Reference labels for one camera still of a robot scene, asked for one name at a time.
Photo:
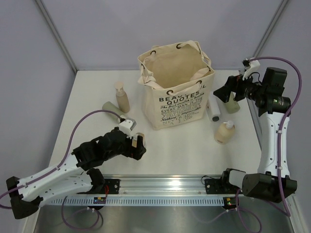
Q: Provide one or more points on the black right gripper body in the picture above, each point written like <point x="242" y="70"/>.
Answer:
<point x="245" y="88"/>

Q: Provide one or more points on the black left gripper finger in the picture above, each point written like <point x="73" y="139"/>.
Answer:
<point x="136" y="152"/>
<point x="137" y="140"/>

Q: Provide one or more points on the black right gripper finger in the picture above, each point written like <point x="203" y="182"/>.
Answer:
<point x="231" y="83"/>
<point x="224" y="92"/>

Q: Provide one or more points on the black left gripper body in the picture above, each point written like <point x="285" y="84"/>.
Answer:
<point x="122" y="150"/>

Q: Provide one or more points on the clear amber soap bottle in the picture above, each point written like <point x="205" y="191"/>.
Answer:
<point x="138" y="143"/>

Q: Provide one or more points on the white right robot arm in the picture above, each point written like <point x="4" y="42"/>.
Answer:
<point x="274" y="111"/>

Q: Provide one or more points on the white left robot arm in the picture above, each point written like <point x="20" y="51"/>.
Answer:
<point x="78" y="174"/>

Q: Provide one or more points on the cream canvas tote bag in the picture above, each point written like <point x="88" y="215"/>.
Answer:
<point x="177" y="80"/>

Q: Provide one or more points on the pale green round bottle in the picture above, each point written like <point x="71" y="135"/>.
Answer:
<point x="232" y="106"/>

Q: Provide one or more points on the white tube black cap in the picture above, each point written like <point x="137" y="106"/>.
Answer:
<point x="213" y="110"/>

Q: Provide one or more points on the cream pump lotion bottle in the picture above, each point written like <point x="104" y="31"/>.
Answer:
<point x="225" y="132"/>

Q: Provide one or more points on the beige pump bottle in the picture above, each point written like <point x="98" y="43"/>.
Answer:
<point x="121" y="97"/>

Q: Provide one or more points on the pale green lotion tube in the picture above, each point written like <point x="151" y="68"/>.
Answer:
<point x="111" y="107"/>

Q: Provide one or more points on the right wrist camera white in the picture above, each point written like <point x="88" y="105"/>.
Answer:
<point x="249" y="68"/>

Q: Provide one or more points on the white slotted cable duct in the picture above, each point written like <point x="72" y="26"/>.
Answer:
<point x="140" y="201"/>

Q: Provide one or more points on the right aluminium frame post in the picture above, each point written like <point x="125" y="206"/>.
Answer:
<point x="271" y="26"/>

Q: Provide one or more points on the aluminium frame post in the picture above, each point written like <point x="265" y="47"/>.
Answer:
<point x="271" y="26"/>
<point x="55" y="33"/>

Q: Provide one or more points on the aluminium mounting rail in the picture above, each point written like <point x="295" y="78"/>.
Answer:
<point x="158" y="185"/>

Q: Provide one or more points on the left aluminium frame post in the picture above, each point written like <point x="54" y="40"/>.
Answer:
<point x="55" y="33"/>

